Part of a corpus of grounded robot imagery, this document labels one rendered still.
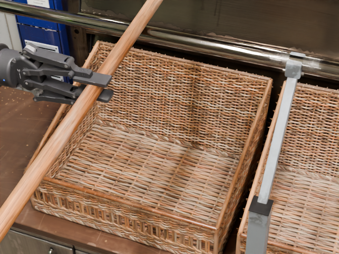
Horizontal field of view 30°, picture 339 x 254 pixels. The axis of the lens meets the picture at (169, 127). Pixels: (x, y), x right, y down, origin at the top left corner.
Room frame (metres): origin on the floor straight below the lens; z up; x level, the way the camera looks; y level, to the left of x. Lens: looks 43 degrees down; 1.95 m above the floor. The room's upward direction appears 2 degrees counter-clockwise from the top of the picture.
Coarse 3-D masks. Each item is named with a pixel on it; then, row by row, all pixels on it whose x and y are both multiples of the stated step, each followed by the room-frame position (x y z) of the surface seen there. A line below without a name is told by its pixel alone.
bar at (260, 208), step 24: (0, 0) 1.31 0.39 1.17; (72, 24) 1.23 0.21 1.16; (96, 24) 1.20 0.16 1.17; (120, 24) 1.19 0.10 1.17; (192, 48) 1.12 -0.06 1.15; (216, 48) 1.10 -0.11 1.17; (240, 48) 1.09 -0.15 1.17; (288, 72) 1.03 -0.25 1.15; (312, 72) 1.02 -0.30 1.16; (336, 72) 1.00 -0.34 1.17; (288, 96) 1.00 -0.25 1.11; (264, 192) 0.86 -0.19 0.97; (264, 216) 0.82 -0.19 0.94; (264, 240) 0.82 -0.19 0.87
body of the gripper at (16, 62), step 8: (0, 56) 1.01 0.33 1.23; (8, 56) 1.01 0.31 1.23; (16, 56) 1.01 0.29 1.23; (0, 64) 1.00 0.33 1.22; (8, 64) 1.00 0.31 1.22; (16, 64) 1.00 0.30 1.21; (24, 64) 1.00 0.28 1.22; (32, 64) 0.99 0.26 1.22; (40, 64) 1.00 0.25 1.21; (0, 72) 0.99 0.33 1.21; (8, 72) 0.99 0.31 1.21; (16, 72) 1.00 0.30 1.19; (0, 80) 0.99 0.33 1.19; (8, 80) 0.98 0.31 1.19; (16, 80) 1.00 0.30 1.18; (24, 80) 1.00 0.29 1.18; (32, 80) 0.99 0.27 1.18; (40, 80) 0.99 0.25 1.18; (32, 88) 0.99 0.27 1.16
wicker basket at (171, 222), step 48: (96, 48) 1.57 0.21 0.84; (192, 96) 1.44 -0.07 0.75; (240, 96) 1.40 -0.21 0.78; (96, 144) 1.42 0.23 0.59; (144, 144) 1.41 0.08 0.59; (192, 144) 1.40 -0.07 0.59; (240, 144) 1.35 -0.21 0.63; (48, 192) 1.14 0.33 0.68; (96, 192) 1.09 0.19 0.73; (144, 192) 1.21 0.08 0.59; (192, 192) 1.21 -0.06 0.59; (240, 192) 1.14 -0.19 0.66; (144, 240) 1.04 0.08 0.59; (192, 240) 0.99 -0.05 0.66
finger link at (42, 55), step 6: (24, 48) 1.00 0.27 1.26; (36, 48) 1.00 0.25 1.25; (42, 48) 1.01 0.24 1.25; (30, 54) 0.99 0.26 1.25; (36, 54) 0.99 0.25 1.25; (42, 54) 0.99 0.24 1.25; (48, 54) 0.99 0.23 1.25; (54, 54) 0.99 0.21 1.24; (60, 54) 0.99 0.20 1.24; (42, 60) 0.98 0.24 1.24; (48, 60) 0.97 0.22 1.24; (54, 60) 0.97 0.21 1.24; (60, 60) 0.97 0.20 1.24; (66, 60) 0.98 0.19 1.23; (72, 60) 0.98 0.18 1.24; (60, 66) 0.97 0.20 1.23; (66, 66) 0.96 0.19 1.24
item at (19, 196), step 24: (144, 24) 1.16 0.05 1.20; (120, 48) 1.06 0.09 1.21; (96, 72) 0.98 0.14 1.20; (96, 96) 0.92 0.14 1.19; (72, 120) 0.84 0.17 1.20; (48, 144) 0.78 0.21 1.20; (48, 168) 0.74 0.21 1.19; (24, 192) 0.68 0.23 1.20; (0, 216) 0.63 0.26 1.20; (0, 240) 0.59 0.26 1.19
